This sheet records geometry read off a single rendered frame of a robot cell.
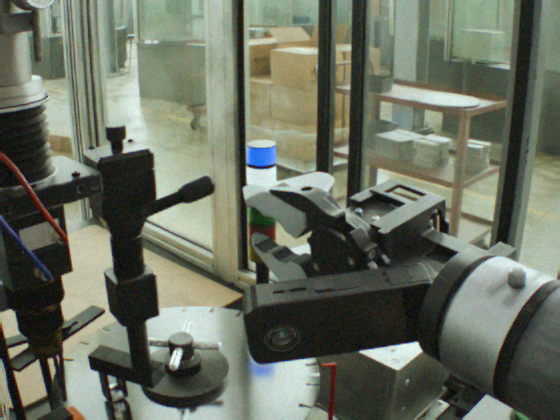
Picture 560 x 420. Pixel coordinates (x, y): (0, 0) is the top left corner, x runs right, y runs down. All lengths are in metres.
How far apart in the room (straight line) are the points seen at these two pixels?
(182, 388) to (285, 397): 0.12
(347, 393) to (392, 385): 0.10
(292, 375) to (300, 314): 0.40
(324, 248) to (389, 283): 0.06
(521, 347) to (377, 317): 0.09
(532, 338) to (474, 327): 0.03
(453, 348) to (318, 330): 0.08
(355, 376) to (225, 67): 0.65
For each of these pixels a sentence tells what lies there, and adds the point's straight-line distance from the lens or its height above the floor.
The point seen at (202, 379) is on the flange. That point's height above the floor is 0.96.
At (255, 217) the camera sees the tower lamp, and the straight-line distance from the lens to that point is 0.93.
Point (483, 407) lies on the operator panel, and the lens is 0.80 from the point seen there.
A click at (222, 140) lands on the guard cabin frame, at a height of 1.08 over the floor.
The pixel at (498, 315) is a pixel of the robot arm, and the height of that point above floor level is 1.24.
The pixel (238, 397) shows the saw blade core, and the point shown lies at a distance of 0.70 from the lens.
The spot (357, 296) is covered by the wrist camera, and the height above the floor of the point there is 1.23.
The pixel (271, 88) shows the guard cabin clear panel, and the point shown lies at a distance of 1.15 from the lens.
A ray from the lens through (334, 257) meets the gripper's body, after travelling 0.39.
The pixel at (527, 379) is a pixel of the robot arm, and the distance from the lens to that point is 0.31.
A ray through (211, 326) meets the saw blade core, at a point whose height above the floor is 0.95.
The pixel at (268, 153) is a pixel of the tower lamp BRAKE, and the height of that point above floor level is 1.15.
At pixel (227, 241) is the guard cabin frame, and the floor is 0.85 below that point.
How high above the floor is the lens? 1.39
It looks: 21 degrees down
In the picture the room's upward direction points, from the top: straight up
